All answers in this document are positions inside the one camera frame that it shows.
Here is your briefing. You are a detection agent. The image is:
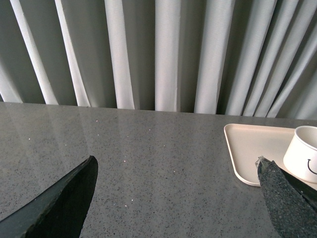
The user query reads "pink rectangular plastic tray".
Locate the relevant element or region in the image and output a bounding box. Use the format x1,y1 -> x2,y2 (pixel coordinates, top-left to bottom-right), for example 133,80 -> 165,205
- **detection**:
224,124 -> 317,188

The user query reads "white pleated curtain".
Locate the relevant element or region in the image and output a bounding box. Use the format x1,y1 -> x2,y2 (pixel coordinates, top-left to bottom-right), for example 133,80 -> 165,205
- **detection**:
0,0 -> 317,119

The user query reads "white smiley face mug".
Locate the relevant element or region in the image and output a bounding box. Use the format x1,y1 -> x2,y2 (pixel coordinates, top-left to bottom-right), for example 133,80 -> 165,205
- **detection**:
283,125 -> 317,183

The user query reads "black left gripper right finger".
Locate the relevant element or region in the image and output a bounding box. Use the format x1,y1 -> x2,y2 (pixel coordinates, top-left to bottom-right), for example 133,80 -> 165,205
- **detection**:
255,156 -> 317,238

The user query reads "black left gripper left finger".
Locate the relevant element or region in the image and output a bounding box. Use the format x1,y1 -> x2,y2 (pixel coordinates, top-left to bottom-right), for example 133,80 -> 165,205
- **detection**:
0,156 -> 98,238

